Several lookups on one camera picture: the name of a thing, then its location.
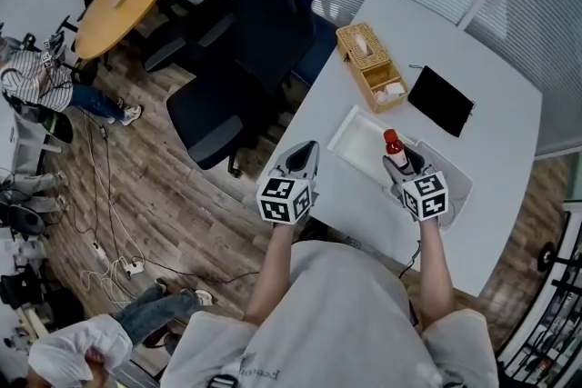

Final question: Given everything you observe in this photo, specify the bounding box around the person's left forearm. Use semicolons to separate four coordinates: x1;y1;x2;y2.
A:
243;222;297;326

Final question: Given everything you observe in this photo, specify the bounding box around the white floor cable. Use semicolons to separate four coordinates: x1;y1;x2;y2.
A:
79;117;138;302

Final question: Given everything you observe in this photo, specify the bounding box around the white power strip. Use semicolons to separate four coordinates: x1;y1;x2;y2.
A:
124;255;147;276
92;240;111;270

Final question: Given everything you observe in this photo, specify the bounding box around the black drawstring pouch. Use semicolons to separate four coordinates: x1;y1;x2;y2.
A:
406;64;477;139

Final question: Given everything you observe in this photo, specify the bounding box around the red-capped sauce bottle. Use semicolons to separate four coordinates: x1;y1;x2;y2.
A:
382;127;408;172

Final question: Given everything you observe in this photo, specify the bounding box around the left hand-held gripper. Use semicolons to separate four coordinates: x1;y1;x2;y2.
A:
255;140;321;226

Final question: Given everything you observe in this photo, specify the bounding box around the person's right forearm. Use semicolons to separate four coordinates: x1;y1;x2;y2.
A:
416;217;457;331

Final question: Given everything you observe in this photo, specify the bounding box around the wicker tissue organizer box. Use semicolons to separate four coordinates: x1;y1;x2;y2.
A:
335;21;409;115

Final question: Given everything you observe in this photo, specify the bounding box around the person's grey shirt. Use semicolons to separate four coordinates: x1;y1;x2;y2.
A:
160;239;502;388

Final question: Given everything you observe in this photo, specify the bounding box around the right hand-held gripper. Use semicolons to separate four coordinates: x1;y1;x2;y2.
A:
382;144;450;223

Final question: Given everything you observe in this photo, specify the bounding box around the black round door handle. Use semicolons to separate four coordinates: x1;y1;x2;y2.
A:
536;240;557;274

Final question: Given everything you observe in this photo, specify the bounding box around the black floor cable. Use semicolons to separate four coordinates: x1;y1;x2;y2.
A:
135;257;261;284

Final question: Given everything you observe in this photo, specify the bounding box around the large black office chair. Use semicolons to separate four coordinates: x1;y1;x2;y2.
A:
165;0;339;179

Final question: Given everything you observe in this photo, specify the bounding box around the black metal shelf rack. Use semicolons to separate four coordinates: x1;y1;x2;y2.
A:
497;203;582;388

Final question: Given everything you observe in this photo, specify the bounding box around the oval wooden table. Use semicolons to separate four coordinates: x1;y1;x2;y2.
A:
73;0;176;62

